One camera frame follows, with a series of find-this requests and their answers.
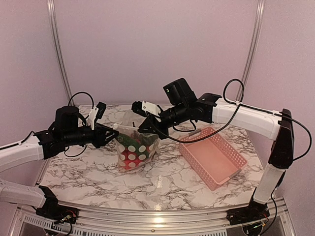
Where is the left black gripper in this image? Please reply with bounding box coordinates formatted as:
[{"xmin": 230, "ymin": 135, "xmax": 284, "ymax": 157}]
[{"xmin": 63, "ymin": 122, "xmax": 119, "ymax": 148}]

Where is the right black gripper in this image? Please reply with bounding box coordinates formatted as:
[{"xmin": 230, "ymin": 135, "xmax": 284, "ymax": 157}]
[{"xmin": 137, "ymin": 102, "xmax": 189, "ymax": 140}]

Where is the clear zip top bag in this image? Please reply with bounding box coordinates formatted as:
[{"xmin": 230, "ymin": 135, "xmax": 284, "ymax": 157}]
[{"xmin": 113, "ymin": 110, "xmax": 160, "ymax": 172}]

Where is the pink plastic basket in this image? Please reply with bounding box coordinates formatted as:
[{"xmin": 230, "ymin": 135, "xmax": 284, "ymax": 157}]
[{"xmin": 179, "ymin": 126, "xmax": 248, "ymax": 191}]

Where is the bunch of red strawberries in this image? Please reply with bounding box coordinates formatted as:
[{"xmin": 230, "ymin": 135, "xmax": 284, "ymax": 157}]
[{"xmin": 131, "ymin": 122, "xmax": 142, "ymax": 143}]

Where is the dark green cucumber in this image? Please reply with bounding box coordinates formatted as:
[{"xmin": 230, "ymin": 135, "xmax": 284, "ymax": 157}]
[{"xmin": 116, "ymin": 135, "xmax": 149, "ymax": 158}]

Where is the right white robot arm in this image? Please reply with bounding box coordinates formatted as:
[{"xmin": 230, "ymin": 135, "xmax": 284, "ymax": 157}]
[{"xmin": 131, "ymin": 78, "xmax": 294, "ymax": 220}]

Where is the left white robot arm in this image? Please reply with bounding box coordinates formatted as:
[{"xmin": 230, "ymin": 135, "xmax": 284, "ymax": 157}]
[{"xmin": 0, "ymin": 106, "xmax": 119, "ymax": 219}]

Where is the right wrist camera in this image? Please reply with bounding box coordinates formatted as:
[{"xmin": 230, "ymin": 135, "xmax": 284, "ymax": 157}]
[{"xmin": 131, "ymin": 101, "xmax": 161, "ymax": 119}]

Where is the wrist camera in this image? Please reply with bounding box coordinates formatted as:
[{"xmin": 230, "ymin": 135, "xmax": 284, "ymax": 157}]
[
  {"xmin": 131, "ymin": 101, "xmax": 161, "ymax": 119},
  {"xmin": 87, "ymin": 102, "xmax": 107, "ymax": 130}
]

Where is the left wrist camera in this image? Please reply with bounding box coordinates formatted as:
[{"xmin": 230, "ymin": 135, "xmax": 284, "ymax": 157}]
[{"xmin": 87, "ymin": 102, "xmax": 107, "ymax": 130}]

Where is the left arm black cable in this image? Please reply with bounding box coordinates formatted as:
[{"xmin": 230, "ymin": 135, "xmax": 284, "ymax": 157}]
[{"xmin": 55, "ymin": 92, "xmax": 95, "ymax": 158}]

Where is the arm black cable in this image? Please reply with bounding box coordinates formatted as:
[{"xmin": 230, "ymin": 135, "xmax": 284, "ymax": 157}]
[
  {"xmin": 55, "ymin": 92, "xmax": 95, "ymax": 158},
  {"xmin": 145, "ymin": 78, "xmax": 311, "ymax": 160}
]

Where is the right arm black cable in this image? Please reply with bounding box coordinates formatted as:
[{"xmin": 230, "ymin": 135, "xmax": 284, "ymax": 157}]
[{"xmin": 145, "ymin": 78, "xmax": 311, "ymax": 160}]

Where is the front aluminium rail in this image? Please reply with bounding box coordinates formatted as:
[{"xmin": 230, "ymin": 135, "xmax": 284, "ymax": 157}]
[{"xmin": 14, "ymin": 194, "xmax": 296, "ymax": 236}]

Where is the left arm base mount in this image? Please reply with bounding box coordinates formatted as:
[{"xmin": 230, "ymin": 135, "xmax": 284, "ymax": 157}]
[{"xmin": 36, "ymin": 185, "xmax": 79, "ymax": 224}]

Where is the left aluminium frame post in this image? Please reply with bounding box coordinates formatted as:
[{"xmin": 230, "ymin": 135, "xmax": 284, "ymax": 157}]
[{"xmin": 47, "ymin": 0, "xmax": 72, "ymax": 99}]

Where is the aluminium frame post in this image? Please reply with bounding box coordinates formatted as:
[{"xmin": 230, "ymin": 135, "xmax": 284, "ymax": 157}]
[
  {"xmin": 241, "ymin": 0, "xmax": 266, "ymax": 87},
  {"xmin": 47, "ymin": 0, "xmax": 72, "ymax": 99}
]

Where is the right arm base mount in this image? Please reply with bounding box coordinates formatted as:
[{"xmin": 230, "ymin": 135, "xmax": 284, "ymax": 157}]
[{"xmin": 226, "ymin": 197, "xmax": 270, "ymax": 225}]

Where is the right aluminium frame post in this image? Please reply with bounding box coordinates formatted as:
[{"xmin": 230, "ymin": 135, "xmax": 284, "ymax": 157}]
[{"xmin": 241, "ymin": 0, "xmax": 266, "ymax": 87}]

